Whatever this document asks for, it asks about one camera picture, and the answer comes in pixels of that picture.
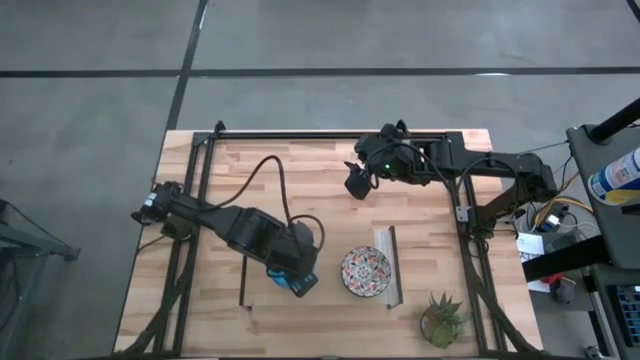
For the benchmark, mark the black aluminium table frame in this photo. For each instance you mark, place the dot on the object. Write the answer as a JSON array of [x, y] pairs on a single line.
[[320, 135]]

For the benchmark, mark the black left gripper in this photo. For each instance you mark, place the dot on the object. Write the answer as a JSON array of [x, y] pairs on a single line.
[[295, 260]]

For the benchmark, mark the grey metal stand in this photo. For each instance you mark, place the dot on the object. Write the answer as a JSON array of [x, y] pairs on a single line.
[[30, 242]]

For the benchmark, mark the white paper sheet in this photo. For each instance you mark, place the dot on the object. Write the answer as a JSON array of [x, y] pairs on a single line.
[[530, 247]]

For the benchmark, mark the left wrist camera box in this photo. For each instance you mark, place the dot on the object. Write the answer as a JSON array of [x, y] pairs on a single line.
[[305, 286]]

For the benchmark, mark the black monitor pole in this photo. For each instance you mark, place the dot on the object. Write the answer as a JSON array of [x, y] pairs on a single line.
[[615, 120]]

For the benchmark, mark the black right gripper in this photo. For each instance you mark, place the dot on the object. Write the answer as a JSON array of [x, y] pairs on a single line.
[[358, 184]]

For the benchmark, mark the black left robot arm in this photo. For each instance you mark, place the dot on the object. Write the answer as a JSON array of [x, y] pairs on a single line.
[[225, 225]]

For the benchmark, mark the dark keyboard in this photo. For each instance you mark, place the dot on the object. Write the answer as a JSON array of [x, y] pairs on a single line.
[[627, 312]]

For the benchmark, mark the grey side table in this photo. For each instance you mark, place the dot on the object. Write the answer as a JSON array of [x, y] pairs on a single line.
[[605, 225]]

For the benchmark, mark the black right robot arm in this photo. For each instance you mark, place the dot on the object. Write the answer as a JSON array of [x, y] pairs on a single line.
[[500, 167]]

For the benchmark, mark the succulent plant in pot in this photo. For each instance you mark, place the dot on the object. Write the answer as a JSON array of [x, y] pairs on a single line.
[[442, 322]]

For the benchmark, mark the blue plastic mini bowl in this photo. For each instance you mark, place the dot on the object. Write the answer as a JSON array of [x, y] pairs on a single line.
[[280, 280]]

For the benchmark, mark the white wipes canister blue label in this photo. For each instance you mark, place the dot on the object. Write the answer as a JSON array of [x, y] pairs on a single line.
[[617, 175]]

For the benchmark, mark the small grey cup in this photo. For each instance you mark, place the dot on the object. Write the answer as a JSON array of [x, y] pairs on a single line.
[[564, 291]]

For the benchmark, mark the patterned ceramic plate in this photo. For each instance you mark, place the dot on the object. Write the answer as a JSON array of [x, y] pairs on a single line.
[[366, 271]]

